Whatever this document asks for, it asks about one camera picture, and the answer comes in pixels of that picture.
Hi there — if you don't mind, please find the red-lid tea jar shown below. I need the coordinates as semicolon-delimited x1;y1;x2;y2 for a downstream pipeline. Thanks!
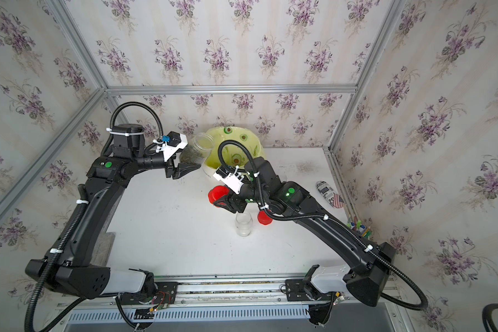
179;133;214;165
235;212;253;237

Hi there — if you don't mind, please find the red jar lid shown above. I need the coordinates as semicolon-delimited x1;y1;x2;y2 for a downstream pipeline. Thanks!
207;185;230;205
257;210;273;225

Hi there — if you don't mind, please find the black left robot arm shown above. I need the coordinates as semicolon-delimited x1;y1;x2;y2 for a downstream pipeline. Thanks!
24;102;199;331

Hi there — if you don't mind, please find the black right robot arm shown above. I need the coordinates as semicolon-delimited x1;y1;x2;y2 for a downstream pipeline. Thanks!
213;140;428;311

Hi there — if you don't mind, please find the white trash bin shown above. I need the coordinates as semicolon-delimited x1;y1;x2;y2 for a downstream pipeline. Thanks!
201;160;221;183

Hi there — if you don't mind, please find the flag patterned can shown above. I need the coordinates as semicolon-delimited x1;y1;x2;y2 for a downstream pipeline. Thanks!
316;181;345;209

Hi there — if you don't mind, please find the grey block beside table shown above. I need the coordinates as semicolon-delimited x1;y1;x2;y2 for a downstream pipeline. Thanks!
91;232;116;266

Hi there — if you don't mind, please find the coloured markers bundle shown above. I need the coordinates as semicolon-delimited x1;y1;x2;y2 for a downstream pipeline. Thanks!
347;219;373;239

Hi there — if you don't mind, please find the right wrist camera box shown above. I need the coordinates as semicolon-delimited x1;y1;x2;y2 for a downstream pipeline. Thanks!
213;165;243;194

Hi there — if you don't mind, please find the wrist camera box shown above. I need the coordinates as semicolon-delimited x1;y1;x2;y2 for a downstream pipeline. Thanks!
213;165;243;194
153;131;188;162

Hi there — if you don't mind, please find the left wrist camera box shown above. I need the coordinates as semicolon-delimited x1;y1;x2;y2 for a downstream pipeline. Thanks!
153;131;188;162

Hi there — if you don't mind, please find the aluminium rail frame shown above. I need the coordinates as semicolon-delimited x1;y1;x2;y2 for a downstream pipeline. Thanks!
55;273;403;310

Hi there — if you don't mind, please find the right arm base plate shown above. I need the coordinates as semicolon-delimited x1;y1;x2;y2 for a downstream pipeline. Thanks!
281;279;342;302

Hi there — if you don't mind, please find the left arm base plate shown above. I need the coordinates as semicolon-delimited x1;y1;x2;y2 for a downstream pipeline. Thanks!
120;282;179;309

